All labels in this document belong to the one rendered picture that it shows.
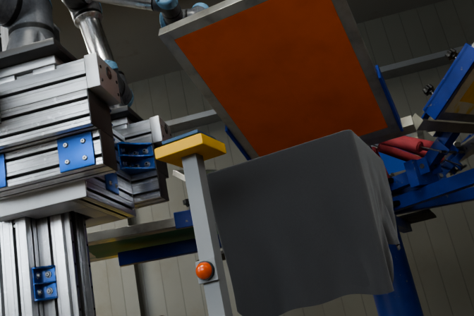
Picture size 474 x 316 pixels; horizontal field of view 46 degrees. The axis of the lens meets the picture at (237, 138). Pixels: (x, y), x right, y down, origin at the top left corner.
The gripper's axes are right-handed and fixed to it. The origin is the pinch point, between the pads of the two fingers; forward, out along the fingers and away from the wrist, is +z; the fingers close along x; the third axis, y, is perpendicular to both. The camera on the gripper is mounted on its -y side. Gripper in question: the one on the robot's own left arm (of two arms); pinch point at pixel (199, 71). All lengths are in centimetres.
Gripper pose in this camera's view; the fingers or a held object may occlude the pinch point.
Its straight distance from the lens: 198.9
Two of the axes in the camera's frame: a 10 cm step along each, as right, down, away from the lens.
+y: -4.5, -6.0, -6.6
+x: 8.9, -3.0, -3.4
